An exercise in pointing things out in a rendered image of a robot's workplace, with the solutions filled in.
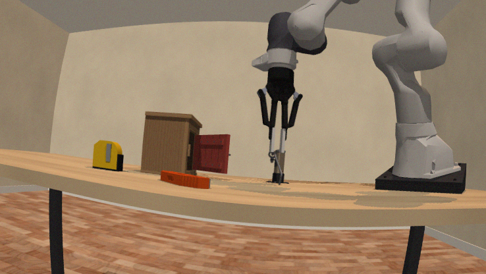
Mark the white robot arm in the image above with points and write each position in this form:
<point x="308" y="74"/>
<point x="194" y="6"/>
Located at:
<point x="420" y="153"/>

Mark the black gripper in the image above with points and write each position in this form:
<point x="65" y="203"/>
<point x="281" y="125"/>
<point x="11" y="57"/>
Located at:
<point x="280" y="87"/>

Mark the yellow tape measure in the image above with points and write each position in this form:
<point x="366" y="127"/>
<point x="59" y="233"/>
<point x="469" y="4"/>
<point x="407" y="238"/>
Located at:
<point x="107" y="156"/>

